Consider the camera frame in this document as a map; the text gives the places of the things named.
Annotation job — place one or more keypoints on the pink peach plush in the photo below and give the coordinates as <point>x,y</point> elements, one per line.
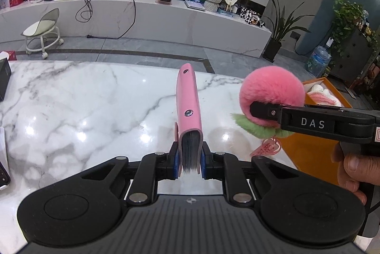
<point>273,87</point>

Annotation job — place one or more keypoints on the pink notebook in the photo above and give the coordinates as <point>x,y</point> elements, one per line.
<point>190,99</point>

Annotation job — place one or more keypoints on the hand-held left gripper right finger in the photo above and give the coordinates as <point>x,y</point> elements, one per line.
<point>203,166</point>

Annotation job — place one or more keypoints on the black box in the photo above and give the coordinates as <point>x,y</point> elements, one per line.
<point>4,79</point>

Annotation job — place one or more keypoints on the dark cabinet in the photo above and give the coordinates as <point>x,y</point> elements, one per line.
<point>350,58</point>

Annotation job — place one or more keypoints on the leafy plant on cabinet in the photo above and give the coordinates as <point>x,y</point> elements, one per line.
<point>346,16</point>

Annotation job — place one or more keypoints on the orange box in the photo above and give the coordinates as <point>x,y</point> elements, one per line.
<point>314,150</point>

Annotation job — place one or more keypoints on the potted plant in black pot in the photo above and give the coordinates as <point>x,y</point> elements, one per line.
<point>271,50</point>

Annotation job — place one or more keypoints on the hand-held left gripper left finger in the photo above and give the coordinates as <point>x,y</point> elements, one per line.
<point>177,166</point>

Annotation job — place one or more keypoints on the small red box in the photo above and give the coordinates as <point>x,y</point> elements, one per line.
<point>12,55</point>

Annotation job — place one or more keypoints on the pink and white crocheted toy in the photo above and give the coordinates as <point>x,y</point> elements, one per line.
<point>323,96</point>

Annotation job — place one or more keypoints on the blue water bottle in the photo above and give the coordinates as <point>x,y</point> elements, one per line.
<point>318,61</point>

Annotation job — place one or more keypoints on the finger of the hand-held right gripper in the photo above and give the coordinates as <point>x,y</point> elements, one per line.
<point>265,113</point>

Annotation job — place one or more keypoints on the person's right hand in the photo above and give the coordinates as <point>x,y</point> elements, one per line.
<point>353,165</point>

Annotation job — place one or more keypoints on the grey laptop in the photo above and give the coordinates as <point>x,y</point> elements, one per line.
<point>194,4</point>

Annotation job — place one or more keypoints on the white rolling stool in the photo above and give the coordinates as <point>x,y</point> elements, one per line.
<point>40,25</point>

